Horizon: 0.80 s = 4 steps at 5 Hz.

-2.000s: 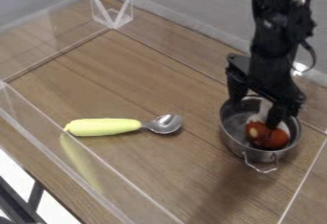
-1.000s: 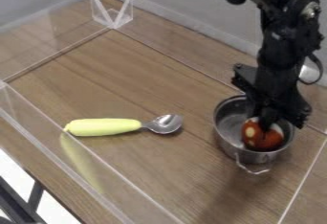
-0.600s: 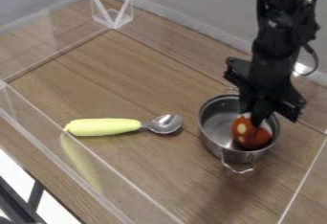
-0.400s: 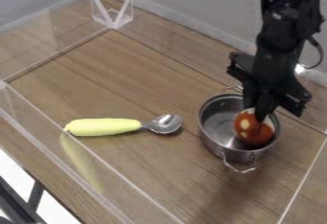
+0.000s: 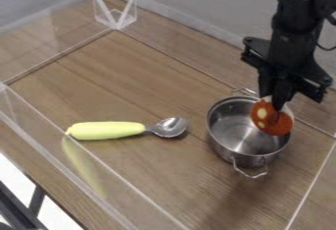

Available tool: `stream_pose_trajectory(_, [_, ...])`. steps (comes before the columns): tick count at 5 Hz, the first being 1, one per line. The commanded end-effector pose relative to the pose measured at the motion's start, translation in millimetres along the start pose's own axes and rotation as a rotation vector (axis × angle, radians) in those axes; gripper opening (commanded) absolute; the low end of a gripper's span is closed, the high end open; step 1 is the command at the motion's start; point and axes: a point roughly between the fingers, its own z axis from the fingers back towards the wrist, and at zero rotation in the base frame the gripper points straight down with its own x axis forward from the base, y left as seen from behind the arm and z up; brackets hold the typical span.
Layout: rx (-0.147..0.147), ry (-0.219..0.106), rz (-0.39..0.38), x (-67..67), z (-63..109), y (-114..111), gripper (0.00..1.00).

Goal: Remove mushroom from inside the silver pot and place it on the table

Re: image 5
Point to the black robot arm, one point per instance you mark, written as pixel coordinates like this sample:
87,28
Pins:
303,15

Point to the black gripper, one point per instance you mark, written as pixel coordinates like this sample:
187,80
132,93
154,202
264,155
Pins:
288,70

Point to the clear acrylic corner bracket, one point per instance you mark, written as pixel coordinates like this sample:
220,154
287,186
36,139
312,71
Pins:
114,18

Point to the toy mushroom red cap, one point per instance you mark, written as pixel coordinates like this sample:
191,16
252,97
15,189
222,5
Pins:
271,121

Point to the dark metal table frame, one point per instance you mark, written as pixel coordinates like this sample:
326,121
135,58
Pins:
22,216

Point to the spoon with yellow handle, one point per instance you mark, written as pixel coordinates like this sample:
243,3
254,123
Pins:
90,131

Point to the clear acrylic enclosure wall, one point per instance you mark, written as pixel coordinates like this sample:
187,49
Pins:
70,71

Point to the silver pot with handles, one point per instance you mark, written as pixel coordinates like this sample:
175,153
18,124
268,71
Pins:
238,141

